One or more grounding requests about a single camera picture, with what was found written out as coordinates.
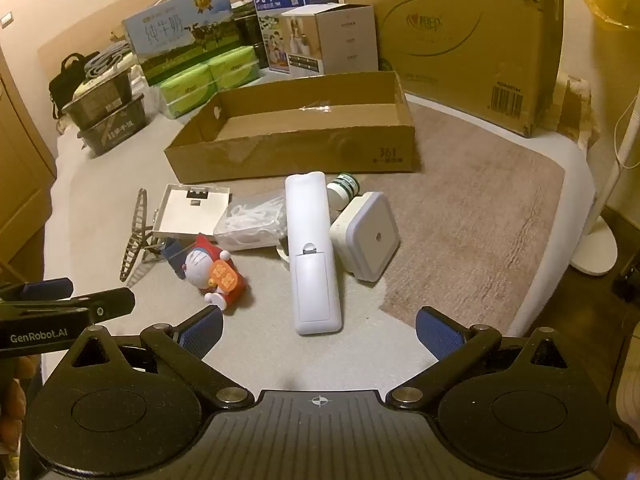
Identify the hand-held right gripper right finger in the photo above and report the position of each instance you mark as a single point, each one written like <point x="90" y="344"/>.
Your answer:
<point x="440" y="332"/>

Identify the large cardboard box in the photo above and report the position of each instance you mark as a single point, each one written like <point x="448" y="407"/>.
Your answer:
<point x="450" y="35"/>

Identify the green tissue pack bundle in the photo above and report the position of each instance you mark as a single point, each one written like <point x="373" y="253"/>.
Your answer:
<point x="200" y="85"/>

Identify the dark box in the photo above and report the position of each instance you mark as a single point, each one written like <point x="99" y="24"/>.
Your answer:
<point x="247" y="25"/>

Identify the white square switch panel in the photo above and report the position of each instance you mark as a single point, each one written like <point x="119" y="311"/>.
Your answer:
<point x="190" y="210"/>

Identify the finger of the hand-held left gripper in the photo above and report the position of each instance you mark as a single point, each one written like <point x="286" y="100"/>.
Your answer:
<point x="112" y="302"/>
<point x="47" y="288"/>

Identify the shallow cardboard tray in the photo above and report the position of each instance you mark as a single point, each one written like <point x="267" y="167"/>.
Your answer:
<point x="300" y="155"/>

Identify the person's left hand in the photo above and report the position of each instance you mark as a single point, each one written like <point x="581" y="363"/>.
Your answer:
<point x="10" y="395"/>

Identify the wooden door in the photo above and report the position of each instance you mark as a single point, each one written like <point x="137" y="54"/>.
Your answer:
<point x="20" y="185"/>

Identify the square white night light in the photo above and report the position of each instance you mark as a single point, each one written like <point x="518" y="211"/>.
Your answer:
<point x="372" y="237"/>

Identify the green white lip salve jar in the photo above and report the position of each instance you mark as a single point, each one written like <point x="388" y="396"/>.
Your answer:
<point x="345" y="185"/>

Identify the black bag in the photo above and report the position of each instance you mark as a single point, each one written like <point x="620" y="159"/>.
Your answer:
<point x="67" y="72"/>

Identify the brown blanket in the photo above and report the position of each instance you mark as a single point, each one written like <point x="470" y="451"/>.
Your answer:
<point x="475" y="210"/>

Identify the blue cat toy figure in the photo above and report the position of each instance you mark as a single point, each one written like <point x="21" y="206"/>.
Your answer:
<point x="200" y="265"/>

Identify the green milk carton box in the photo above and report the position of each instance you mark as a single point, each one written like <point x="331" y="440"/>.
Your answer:
<point x="170" y="35"/>

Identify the white fan stand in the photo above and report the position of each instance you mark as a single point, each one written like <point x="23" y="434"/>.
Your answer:
<point x="597" y="255"/>

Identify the white product box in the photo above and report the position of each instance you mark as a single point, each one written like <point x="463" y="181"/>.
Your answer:
<point x="350" y="35"/>

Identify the white remote control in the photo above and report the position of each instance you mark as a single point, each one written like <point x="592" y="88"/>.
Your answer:
<point x="312" y="290"/>

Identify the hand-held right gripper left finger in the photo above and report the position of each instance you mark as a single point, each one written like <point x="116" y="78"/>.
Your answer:
<point x="202" y="332"/>

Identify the blue binder clip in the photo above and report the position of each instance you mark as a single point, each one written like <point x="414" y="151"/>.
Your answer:
<point x="172" y="255"/>

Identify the wall switch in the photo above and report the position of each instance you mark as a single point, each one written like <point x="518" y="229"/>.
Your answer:
<point x="6" y="20"/>

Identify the grey striped bag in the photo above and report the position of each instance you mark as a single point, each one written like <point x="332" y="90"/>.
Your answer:
<point x="107" y="60"/>

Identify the cardboard sheet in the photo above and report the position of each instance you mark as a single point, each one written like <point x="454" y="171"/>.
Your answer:
<point x="575" y="110"/>

